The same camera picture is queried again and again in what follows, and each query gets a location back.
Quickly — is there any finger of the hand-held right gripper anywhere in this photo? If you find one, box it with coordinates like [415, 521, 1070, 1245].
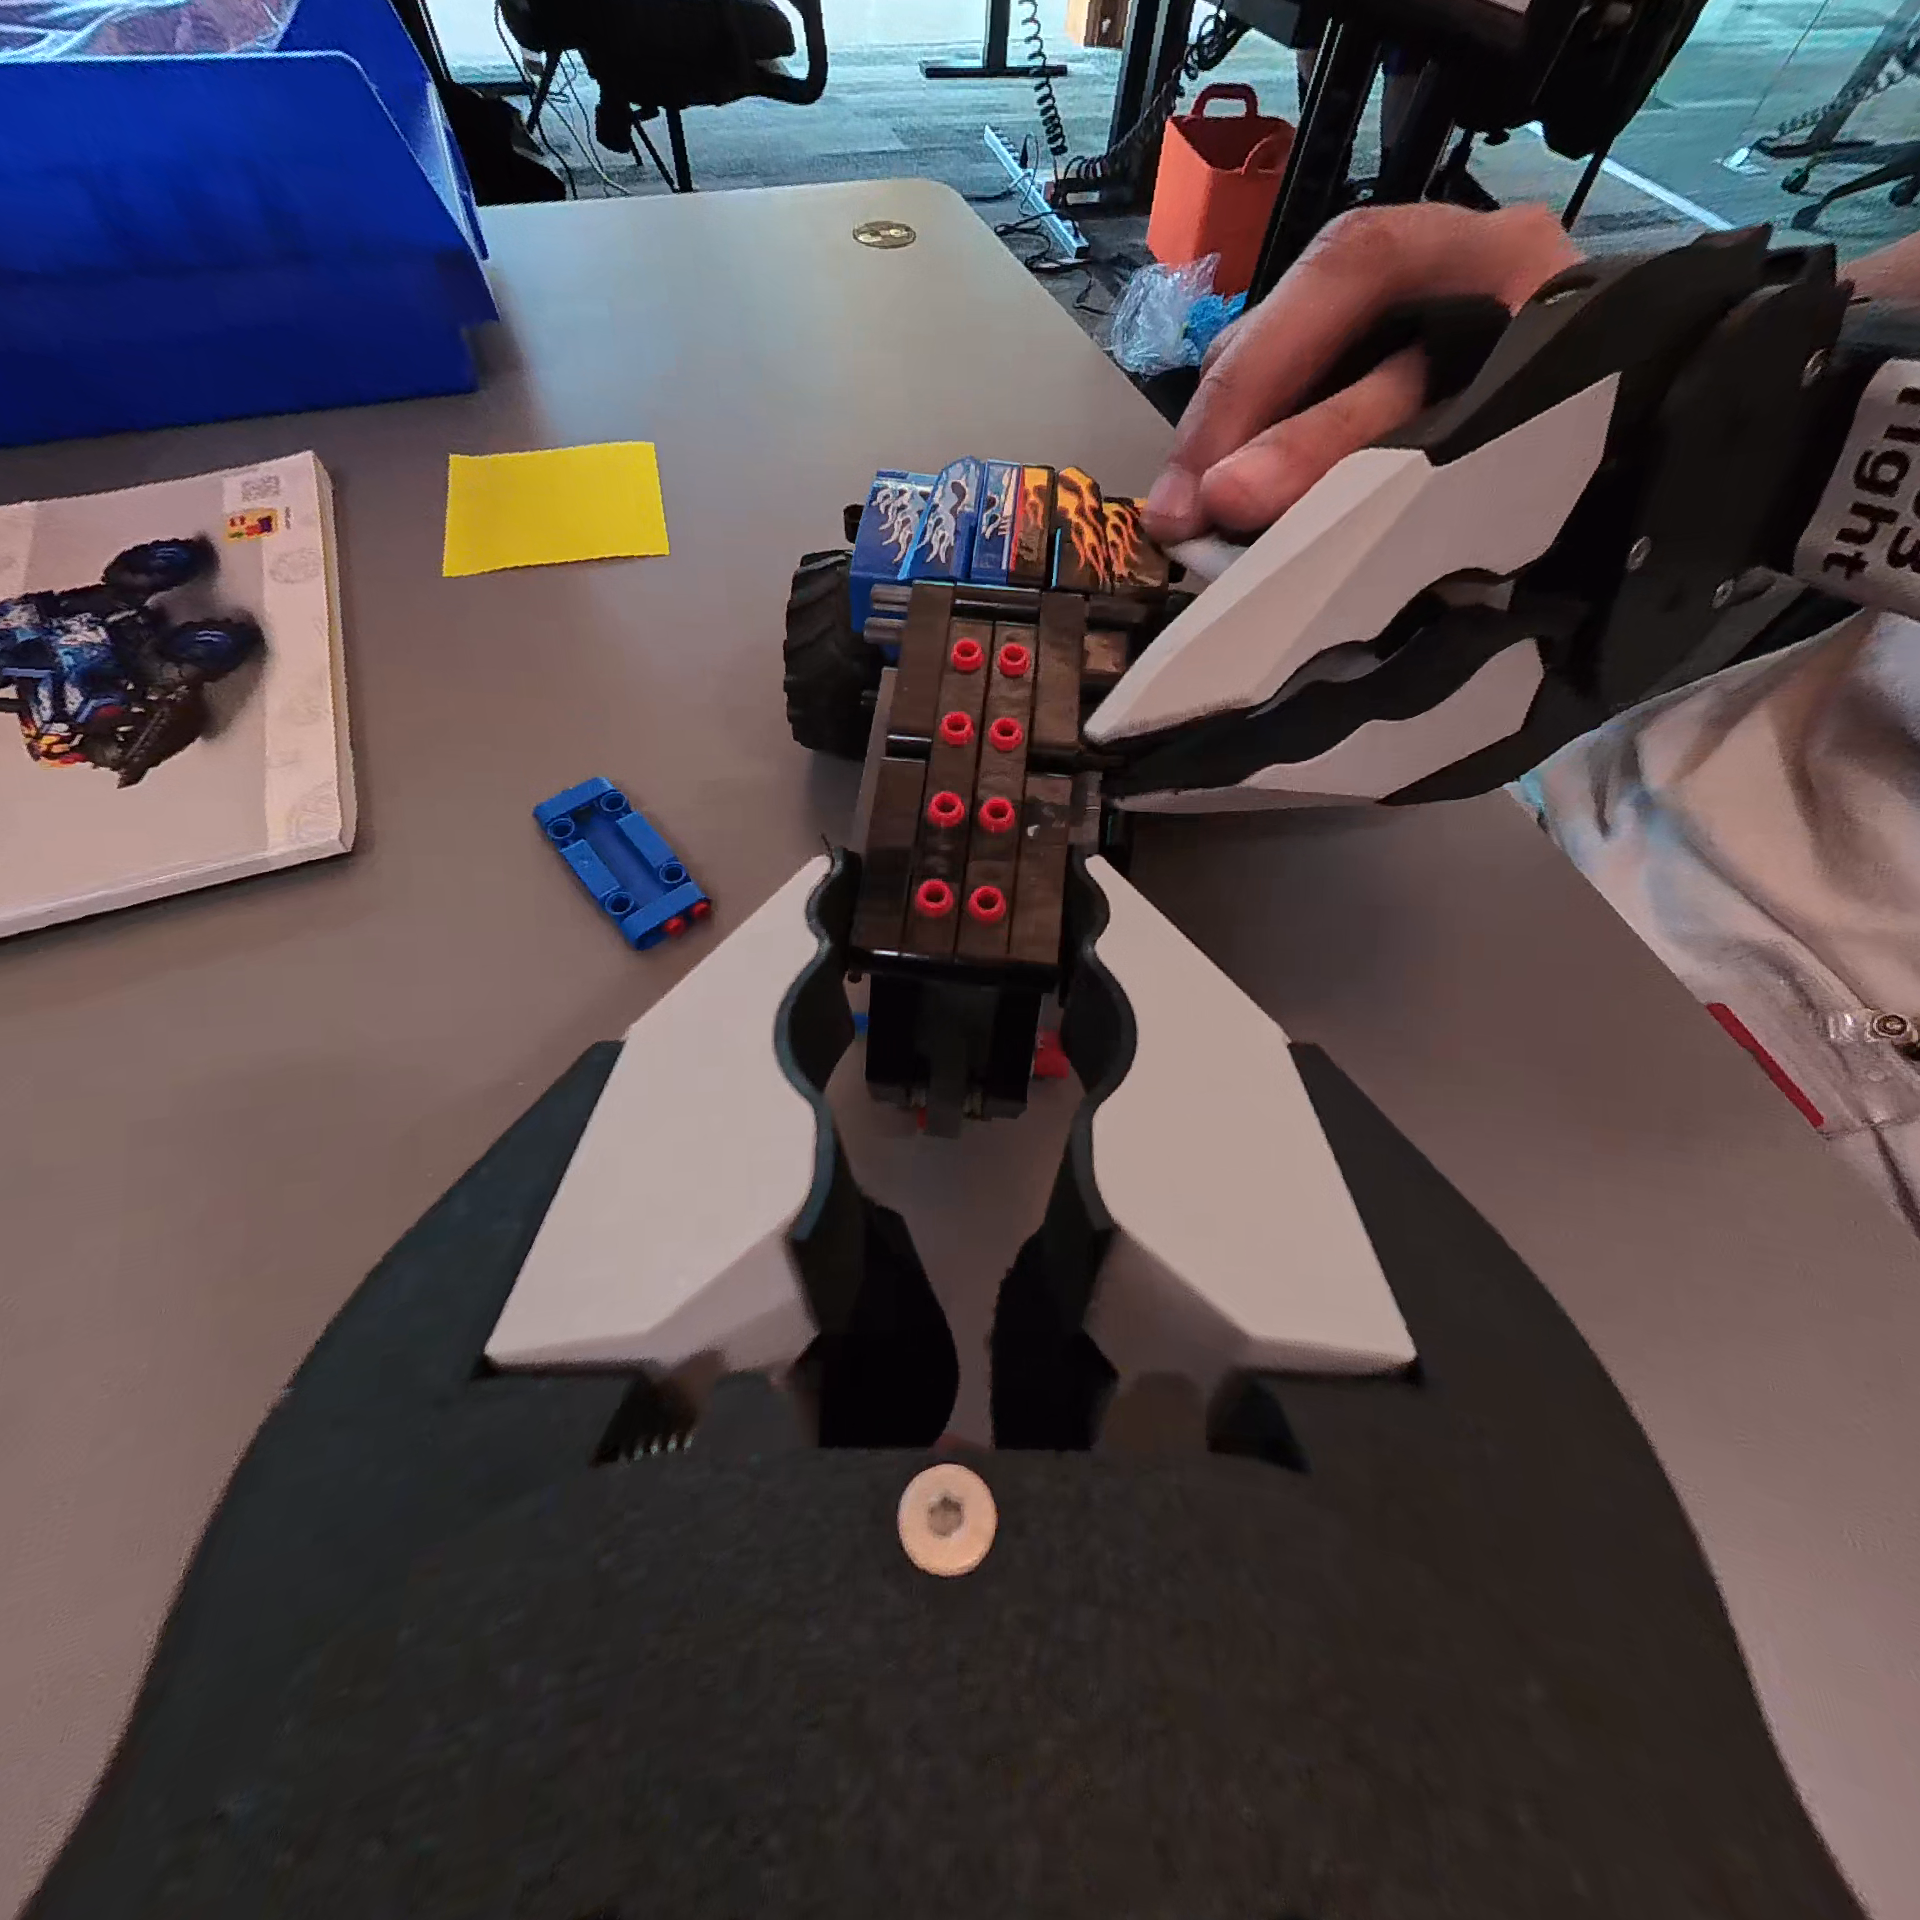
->
[1111, 638, 1560, 815]
[1078, 373, 1628, 751]

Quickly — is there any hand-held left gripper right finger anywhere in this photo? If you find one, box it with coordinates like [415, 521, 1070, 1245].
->
[989, 854, 1421, 1452]

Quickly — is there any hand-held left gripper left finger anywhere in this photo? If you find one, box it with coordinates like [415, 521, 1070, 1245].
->
[485, 854, 961, 1452]

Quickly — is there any black lego truck model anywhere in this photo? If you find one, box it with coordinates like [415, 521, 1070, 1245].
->
[780, 451, 1192, 1143]

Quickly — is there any blue lego plate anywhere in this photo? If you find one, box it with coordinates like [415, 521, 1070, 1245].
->
[530, 778, 712, 953]

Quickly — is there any lego instruction booklet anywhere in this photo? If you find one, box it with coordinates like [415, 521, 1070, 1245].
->
[0, 451, 359, 942]

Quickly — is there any person's right hand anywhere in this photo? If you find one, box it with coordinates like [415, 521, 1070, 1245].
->
[1143, 199, 1583, 549]

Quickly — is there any crumpled blue plastic bag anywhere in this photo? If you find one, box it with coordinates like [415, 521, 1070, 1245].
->
[1105, 251, 1247, 378]

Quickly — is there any person's white shirt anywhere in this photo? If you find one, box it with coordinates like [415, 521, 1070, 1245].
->
[1510, 609, 1920, 1190]

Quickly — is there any red tote bag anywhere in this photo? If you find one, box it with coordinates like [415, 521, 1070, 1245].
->
[1145, 83, 1298, 299]

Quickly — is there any black metal stand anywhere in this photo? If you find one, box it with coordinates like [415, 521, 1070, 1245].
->
[1241, 0, 1501, 308]

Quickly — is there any white power strip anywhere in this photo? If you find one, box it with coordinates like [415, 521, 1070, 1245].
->
[983, 124, 1097, 261]

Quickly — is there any yellow sticky note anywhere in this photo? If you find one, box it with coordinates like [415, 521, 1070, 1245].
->
[440, 439, 671, 581]

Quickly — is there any black office chair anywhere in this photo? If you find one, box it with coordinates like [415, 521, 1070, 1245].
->
[498, 0, 832, 197]

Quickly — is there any blue plastic storage bin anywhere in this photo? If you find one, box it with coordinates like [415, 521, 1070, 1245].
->
[0, 0, 500, 449]

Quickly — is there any clear plastic bag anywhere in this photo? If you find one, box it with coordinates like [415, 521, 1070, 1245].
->
[0, 0, 324, 65]

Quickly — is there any black coiled cable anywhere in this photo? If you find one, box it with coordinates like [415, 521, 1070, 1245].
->
[1012, 0, 1073, 159]

